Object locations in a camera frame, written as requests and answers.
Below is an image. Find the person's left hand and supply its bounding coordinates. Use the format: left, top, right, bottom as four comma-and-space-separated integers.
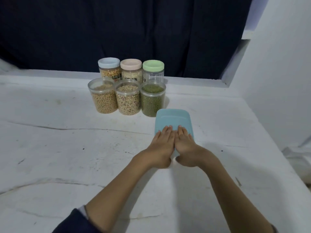
140, 126, 176, 169

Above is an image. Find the person's right hand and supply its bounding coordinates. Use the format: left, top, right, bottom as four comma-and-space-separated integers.
174, 126, 215, 169

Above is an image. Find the teal lidded plastic container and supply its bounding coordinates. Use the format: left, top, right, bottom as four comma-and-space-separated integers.
155, 108, 195, 145

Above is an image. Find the teal container lid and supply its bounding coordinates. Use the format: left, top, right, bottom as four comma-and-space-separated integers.
155, 108, 195, 140

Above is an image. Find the pile of green beans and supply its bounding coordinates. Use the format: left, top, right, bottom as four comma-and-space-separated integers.
141, 84, 165, 117

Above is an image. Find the pile of yellow soybeans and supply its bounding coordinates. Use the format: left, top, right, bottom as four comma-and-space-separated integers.
92, 90, 118, 114

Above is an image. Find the transparent jar green lid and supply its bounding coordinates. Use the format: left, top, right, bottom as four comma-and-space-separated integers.
142, 60, 166, 85

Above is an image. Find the green round lid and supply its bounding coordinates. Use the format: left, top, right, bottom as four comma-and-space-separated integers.
142, 60, 165, 73

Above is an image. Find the transparent jar pink lid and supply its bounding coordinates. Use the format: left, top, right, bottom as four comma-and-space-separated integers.
120, 59, 144, 83

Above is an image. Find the pink round lid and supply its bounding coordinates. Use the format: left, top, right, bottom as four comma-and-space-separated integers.
120, 59, 143, 71

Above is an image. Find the transparent jar blue lid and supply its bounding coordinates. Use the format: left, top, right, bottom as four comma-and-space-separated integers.
98, 57, 122, 82

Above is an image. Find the blue round lid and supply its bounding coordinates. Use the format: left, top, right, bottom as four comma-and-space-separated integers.
98, 57, 121, 69

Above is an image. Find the person's right forearm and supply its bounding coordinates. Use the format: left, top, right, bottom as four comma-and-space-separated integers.
198, 152, 279, 233

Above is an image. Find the person's left forearm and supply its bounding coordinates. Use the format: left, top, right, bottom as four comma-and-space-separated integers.
52, 155, 158, 233

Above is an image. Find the dark navy curtain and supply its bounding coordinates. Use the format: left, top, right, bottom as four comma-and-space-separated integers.
0, 0, 254, 80

